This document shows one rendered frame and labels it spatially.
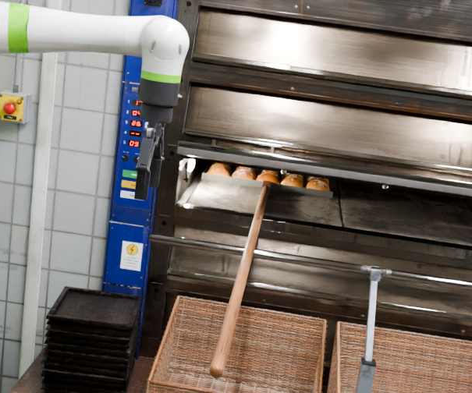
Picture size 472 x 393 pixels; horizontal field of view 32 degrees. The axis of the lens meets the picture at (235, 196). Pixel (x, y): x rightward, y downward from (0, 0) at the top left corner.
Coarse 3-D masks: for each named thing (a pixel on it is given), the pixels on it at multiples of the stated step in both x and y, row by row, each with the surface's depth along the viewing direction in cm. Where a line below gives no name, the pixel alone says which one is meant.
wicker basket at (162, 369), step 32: (256, 320) 302; (288, 320) 301; (320, 320) 300; (160, 352) 275; (192, 352) 303; (256, 352) 302; (288, 352) 300; (320, 352) 284; (160, 384) 262; (192, 384) 294; (224, 384) 298; (256, 384) 301; (288, 384) 300; (320, 384) 268
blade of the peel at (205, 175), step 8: (208, 168) 367; (232, 168) 374; (256, 168) 380; (208, 176) 347; (216, 176) 346; (224, 176) 346; (256, 176) 364; (304, 176) 377; (240, 184) 346; (248, 184) 346; (256, 184) 346; (272, 184) 345; (280, 184) 345; (304, 184) 362; (328, 184) 368; (296, 192) 345; (304, 192) 344; (312, 192) 344; (320, 192) 344; (328, 192) 343
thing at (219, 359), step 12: (264, 192) 325; (264, 204) 309; (252, 228) 273; (252, 240) 260; (252, 252) 250; (240, 264) 237; (240, 276) 226; (240, 288) 217; (240, 300) 211; (228, 312) 200; (228, 324) 192; (228, 336) 186; (216, 348) 180; (228, 348) 182; (216, 360) 173; (216, 372) 171
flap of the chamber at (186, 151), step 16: (224, 160) 279; (240, 160) 279; (256, 160) 278; (272, 160) 278; (336, 176) 277; (352, 176) 276; (368, 176) 276; (384, 176) 276; (448, 192) 275; (464, 192) 274
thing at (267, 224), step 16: (176, 208) 300; (192, 208) 299; (208, 208) 302; (240, 224) 299; (272, 224) 298; (288, 224) 297; (304, 224) 298; (320, 224) 301; (336, 240) 297; (352, 240) 296; (368, 240) 296; (384, 240) 295; (400, 240) 295; (416, 240) 296; (432, 240) 299; (448, 256) 294; (464, 256) 294
